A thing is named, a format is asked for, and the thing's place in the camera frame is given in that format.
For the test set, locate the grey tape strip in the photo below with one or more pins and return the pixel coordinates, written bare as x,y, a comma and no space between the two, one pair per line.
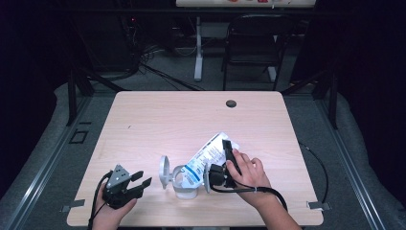
317,205
73,204

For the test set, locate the black folding chair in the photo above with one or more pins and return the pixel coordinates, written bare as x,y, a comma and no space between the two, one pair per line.
255,54

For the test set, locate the white desk leg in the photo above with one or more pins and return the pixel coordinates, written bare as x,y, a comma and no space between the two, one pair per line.
198,48

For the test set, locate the person's right hand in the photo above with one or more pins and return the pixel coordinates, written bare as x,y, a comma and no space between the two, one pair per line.
252,179

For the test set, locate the black table grommet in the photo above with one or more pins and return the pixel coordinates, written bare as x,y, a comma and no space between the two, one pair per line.
230,103

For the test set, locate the aluminium floor rail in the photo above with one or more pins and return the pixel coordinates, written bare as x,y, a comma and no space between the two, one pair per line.
48,166
348,159

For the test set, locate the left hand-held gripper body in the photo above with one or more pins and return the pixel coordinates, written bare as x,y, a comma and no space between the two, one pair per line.
118,188

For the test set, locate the white desk foot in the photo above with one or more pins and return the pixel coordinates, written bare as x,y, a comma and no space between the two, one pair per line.
272,74

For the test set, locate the person's left hand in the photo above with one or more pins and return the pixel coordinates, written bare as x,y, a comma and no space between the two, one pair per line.
108,217

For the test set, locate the black metal stand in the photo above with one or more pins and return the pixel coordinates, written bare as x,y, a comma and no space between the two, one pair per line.
72,99
333,102

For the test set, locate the white lidded jug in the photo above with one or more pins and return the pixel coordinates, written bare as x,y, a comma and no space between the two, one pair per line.
185,191

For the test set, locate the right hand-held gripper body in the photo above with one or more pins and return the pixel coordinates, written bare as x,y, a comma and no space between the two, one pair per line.
218,175

